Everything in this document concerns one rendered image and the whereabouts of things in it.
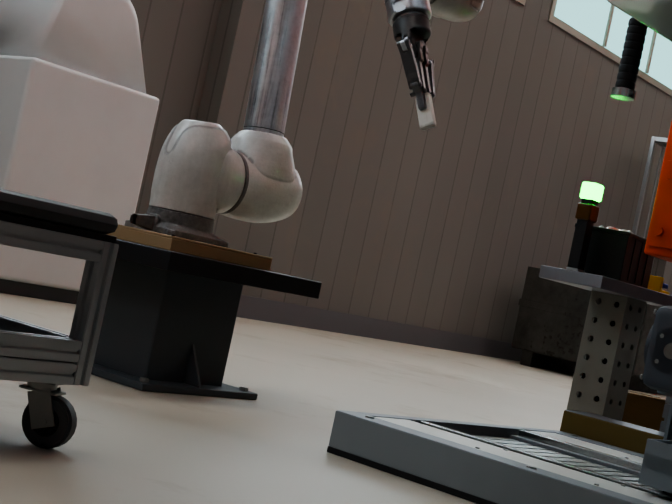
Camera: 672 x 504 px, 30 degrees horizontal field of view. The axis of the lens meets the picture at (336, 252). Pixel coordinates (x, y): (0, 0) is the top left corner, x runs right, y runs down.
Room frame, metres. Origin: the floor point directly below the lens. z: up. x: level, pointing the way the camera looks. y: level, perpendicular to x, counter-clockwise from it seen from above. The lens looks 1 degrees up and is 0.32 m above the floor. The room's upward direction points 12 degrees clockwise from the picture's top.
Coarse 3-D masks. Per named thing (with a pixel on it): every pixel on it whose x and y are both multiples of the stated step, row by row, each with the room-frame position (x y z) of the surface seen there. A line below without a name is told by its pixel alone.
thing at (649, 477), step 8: (648, 440) 2.07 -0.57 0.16; (656, 440) 2.06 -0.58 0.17; (664, 440) 2.11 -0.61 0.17; (648, 448) 2.07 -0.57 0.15; (656, 448) 2.06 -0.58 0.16; (664, 448) 2.05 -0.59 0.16; (648, 456) 2.06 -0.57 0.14; (656, 456) 2.06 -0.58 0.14; (664, 456) 2.05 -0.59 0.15; (648, 464) 2.06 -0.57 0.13; (656, 464) 2.05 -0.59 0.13; (664, 464) 2.04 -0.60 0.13; (640, 472) 2.07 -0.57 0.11; (648, 472) 2.06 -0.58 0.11; (656, 472) 2.05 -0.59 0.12; (664, 472) 2.04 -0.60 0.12; (640, 480) 2.07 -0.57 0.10; (648, 480) 2.06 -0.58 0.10; (656, 480) 2.05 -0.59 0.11; (664, 480) 2.04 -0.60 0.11; (656, 488) 2.05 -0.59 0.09; (664, 488) 2.04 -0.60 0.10
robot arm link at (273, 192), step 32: (288, 0) 3.00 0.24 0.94; (288, 32) 3.00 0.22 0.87; (256, 64) 3.02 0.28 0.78; (288, 64) 3.00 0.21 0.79; (256, 96) 3.00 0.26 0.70; (288, 96) 3.02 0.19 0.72; (256, 128) 2.99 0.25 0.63; (256, 160) 2.94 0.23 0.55; (288, 160) 3.00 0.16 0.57; (256, 192) 2.93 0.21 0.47; (288, 192) 3.00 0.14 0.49
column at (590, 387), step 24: (600, 312) 3.07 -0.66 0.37; (624, 312) 3.03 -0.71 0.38; (600, 336) 3.06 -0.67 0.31; (624, 336) 3.05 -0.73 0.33; (600, 360) 3.05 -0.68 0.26; (624, 360) 3.06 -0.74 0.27; (576, 384) 3.09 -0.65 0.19; (600, 384) 3.04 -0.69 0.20; (624, 384) 3.09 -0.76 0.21; (576, 408) 3.08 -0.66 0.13; (600, 408) 3.03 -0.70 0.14
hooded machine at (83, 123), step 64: (0, 0) 4.88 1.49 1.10; (64, 0) 4.65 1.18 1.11; (128, 0) 4.86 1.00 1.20; (0, 64) 4.67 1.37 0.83; (64, 64) 4.69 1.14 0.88; (128, 64) 4.90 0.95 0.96; (0, 128) 4.61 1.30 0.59; (64, 128) 4.69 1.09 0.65; (128, 128) 4.91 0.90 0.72; (64, 192) 4.74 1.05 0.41; (128, 192) 4.96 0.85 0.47; (0, 256) 4.58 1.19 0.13; (64, 256) 4.79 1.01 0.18
